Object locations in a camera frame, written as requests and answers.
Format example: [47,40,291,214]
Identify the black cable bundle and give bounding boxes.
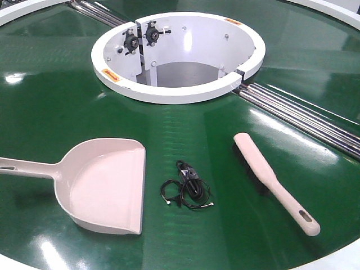
[159,160,215,210]

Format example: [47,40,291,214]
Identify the pink plastic dustpan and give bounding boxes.
[1,138,146,235]

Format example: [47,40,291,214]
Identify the pink hand brush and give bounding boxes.
[233,132,321,236]

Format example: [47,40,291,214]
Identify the green conveyor belt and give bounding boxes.
[1,4,359,269]

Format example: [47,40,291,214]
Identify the orange warning label front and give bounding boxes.
[102,69,121,82]

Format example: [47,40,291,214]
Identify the orange warning label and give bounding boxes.
[225,18,242,25]
[102,69,121,82]

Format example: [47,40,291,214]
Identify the black bearing left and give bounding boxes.
[123,29,139,55]

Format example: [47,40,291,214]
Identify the black bearing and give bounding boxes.
[145,21,172,47]
[123,29,139,55]

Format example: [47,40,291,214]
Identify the black bearing right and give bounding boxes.
[145,21,172,47]

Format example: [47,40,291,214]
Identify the orange warning label rear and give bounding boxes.
[225,18,242,25]

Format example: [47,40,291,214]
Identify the steel rollers top left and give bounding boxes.
[67,1,127,28]

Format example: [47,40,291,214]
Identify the steel rollers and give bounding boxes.
[67,1,127,28]
[233,83,359,160]

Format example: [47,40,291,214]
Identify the steel rollers right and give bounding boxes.
[233,83,359,160]

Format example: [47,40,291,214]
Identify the white outer rim top right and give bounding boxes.
[290,0,359,30]

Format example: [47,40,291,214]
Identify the white rim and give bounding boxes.
[0,0,66,26]
[290,0,359,30]

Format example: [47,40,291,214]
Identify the white outer rim top left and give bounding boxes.
[0,0,66,26]

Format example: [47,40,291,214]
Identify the white inner ring housing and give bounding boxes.
[91,12,266,104]

